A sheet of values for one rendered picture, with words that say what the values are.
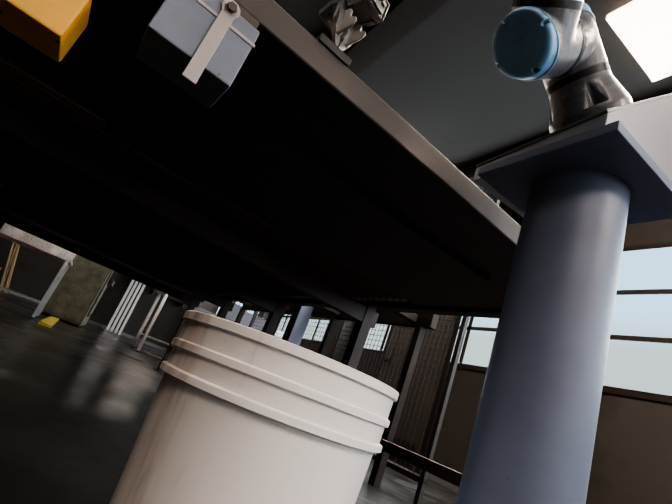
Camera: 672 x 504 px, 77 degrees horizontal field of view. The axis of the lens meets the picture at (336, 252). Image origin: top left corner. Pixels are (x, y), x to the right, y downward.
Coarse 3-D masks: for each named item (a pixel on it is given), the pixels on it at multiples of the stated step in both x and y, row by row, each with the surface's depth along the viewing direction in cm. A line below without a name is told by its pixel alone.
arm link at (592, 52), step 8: (584, 8) 81; (584, 16) 81; (592, 16) 83; (584, 24) 80; (592, 24) 82; (584, 32) 79; (592, 32) 81; (584, 40) 79; (592, 40) 81; (600, 40) 83; (584, 48) 80; (592, 48) 81; (600, 48) 82; (584, 56) 81; (592, 56) 81; (600, 56) 82; (576, 64) 81; (584, 64) 82; (592, 64) 81; (568, 72) 83; (544, 80) 88; (552, 80) 86
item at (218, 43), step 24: (168, 0) 61; (192, 0) 63; (216, 0) 66; (168, 24) 61; (192, 24) 63; (216, 24) 65; (240, 24) 68; (144, 48) 65; (168, 48) 63; (192, 48) 63; (216, 48) 64; (240, 48) 67; (168, 72) 68; (192, 72) 62; (216, 72) 65; (216, 96) 70
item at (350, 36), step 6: (360, 24) 92; (348, 30) 91; (354, 30) 92; (360, 30) 91; (342, 36) 92; (348, 36) 91; (354, 36) 90; (360, 36) 89; (342, 42) 90; (348, 42) 90; (354, 42) 89; (342, 48) 90
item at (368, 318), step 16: (192, 304) 459; (224, 304) 377; (368, 304) 215; (272, 320) 293; (368, 320) 214; (176, 336) 447; (352, 336) 213; (352, 352) 207; (160, 368) 436; (384, 448) 165; (400, 448) 159; (416, 464) 151; (432, 464) 146; (448, 480) 139
